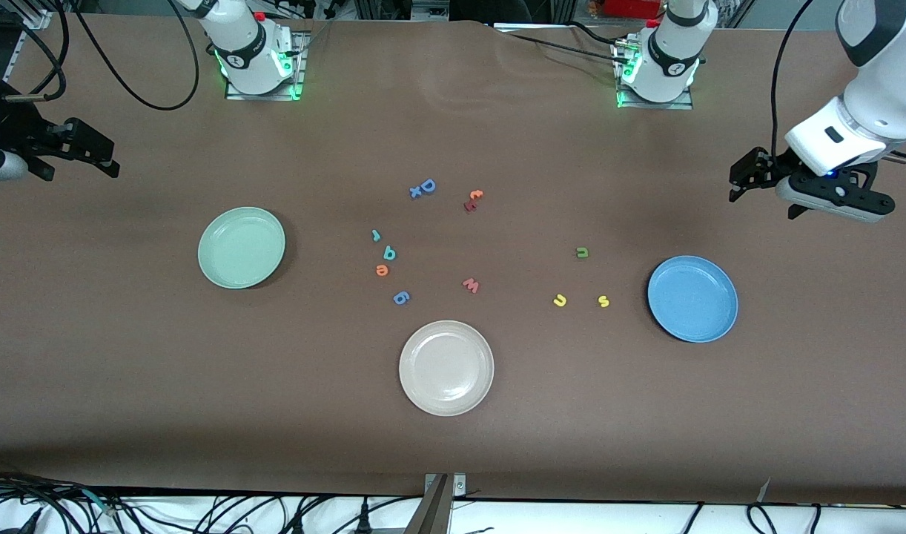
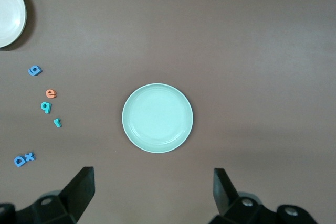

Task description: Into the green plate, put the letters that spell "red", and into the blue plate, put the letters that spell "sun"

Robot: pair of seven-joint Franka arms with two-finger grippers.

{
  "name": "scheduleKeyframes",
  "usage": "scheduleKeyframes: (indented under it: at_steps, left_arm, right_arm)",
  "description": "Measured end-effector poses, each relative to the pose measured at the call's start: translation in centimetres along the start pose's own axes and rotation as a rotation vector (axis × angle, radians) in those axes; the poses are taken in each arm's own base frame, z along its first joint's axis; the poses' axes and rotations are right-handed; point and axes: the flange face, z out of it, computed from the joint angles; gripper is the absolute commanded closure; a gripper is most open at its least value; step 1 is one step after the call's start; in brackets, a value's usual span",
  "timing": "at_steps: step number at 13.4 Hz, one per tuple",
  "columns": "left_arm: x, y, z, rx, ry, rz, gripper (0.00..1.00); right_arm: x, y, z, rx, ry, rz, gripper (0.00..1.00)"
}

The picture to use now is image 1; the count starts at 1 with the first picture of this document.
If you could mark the aluminium frame profile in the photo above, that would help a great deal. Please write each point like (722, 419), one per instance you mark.
(27, 37)

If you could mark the red letter w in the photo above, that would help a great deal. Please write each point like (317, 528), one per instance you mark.
(471, 285)

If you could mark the metal table bracket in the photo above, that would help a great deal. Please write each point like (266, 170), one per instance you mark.
(438, 504)

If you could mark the blue plate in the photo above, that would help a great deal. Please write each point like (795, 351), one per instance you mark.
(692, 299)

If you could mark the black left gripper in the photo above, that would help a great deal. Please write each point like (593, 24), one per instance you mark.
(769, 169)

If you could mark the black power plug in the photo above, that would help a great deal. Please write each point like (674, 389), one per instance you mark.
(363, 515)

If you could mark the blue letter D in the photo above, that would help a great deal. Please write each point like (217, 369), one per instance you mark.
(428, 186)

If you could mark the light green plate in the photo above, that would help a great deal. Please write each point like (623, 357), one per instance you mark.
(242, 247)

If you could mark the red box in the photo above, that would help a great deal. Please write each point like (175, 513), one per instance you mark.
(631, 7)

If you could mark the brown table cover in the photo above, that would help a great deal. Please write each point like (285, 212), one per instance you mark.
(127, 371)

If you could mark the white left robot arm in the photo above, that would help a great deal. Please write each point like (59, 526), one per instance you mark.
(883, 96)

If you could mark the blue letter g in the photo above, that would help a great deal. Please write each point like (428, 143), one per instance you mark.
(401, 298)

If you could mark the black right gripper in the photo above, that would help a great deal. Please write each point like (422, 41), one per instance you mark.
(15, 130)

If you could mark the beige plate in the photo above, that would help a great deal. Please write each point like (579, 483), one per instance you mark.
(446, 368)

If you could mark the white tape scrap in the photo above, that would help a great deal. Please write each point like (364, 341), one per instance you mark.
(764, 491)

